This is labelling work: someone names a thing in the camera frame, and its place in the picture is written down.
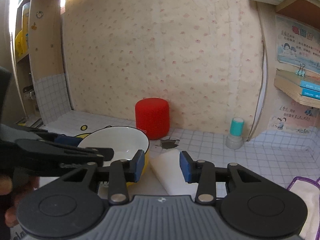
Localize yellow white ceramic bowl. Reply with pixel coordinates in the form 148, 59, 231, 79
78, 126, 150, 173

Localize person's hand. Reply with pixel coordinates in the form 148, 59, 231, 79
1, 174, 40, 228

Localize teal capped small bottle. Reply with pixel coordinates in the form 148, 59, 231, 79
226, 117, 244, 150

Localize red cylindrical speaker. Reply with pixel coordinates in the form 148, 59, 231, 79
135, 98, 170, 140

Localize yellow duck toy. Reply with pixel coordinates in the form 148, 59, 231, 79
15, 30, 25, 58

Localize purple edged white cloth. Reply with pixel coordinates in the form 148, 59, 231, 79
287, 176, 319, 240

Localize wooden left shelf unit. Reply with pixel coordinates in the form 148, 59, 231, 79
10, 0, 73, 128

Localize wooden shelf unit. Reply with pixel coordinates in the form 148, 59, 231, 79
250, 0, 319, 138
10, 0, 73, 128

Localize silver binder clip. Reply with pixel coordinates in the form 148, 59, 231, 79
296, 63, 305, 77

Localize cartoon poster sheet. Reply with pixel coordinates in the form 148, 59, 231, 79
276, 15, 319, 74

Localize wooden right shelf unit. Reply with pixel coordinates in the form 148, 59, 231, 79
250, 0, 319, 138

